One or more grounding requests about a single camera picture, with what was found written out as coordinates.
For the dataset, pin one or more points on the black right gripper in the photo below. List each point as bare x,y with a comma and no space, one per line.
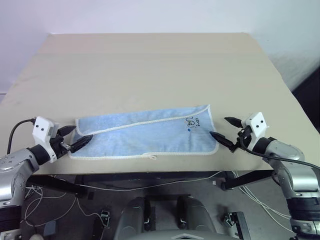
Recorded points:
244,140

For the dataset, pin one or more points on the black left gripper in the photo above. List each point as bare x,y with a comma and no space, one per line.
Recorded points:
60,147

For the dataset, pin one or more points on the light blue towel white trim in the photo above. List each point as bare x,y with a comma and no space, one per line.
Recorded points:
150,135

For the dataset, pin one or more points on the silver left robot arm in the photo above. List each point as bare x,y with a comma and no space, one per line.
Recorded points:
15,172

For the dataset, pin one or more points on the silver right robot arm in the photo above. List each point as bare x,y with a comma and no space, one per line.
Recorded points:
295,170

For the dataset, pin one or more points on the metal caster clamp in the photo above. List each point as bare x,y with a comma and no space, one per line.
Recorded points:
228,218
105,218

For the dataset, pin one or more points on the grey rounded robot leg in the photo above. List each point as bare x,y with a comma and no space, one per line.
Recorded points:
133,217
196,215

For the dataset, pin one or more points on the small grey box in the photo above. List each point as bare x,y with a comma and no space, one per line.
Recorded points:
50,228

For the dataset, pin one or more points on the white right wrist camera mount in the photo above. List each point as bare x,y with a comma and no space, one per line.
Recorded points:
257,125

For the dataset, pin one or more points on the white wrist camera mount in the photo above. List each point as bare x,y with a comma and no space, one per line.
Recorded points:
257,125
41,128

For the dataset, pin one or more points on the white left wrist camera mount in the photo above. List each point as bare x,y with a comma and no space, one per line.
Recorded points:
41,128

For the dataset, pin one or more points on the black table frame brace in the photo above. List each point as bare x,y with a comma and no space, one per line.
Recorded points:
247,179
57,186

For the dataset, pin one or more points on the black table frame crossbar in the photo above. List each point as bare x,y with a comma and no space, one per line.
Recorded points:
150,178

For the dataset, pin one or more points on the black square post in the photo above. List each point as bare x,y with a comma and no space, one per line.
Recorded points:
241,225

